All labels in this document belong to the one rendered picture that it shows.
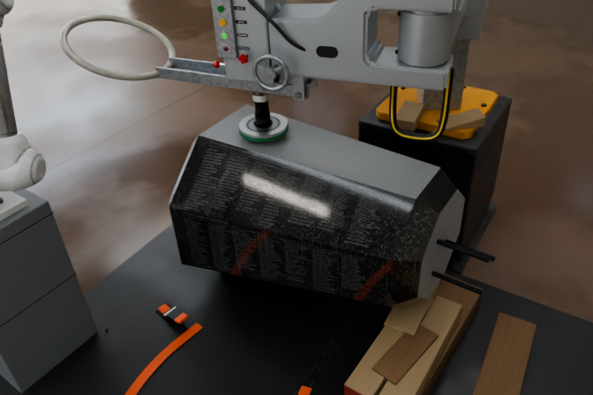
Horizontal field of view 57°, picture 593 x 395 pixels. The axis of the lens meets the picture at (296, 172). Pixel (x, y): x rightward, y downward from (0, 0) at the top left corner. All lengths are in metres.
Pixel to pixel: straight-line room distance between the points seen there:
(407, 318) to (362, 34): 1.18
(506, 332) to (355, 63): 1.35
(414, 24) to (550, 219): 1.87
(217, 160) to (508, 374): 1.49
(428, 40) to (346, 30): 0.29
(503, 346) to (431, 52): 1.30
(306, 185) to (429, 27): 0.76
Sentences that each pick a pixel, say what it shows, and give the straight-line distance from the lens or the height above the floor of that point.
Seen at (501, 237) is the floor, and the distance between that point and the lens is 3.28.
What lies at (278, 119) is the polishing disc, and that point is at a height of 0.91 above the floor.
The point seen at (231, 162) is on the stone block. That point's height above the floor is 0.80.
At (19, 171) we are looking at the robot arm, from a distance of 2.19.
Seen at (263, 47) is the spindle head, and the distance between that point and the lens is 2.11.
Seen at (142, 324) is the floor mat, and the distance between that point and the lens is 2.83.
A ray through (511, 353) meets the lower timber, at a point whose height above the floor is 0.12.
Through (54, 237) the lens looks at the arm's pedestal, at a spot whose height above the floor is 0.63.
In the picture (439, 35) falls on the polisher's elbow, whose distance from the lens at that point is 1.97.
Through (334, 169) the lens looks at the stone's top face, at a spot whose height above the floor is 0.85.
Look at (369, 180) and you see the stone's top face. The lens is 2.11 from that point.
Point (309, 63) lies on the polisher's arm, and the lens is 2.08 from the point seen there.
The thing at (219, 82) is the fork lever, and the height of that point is 1.12.
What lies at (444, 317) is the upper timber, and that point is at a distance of 2.46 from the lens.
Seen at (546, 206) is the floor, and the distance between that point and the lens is 3.59.
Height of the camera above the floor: 2.06
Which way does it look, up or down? 34 degrees down
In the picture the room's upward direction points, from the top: 3 degrees counter-clockwise
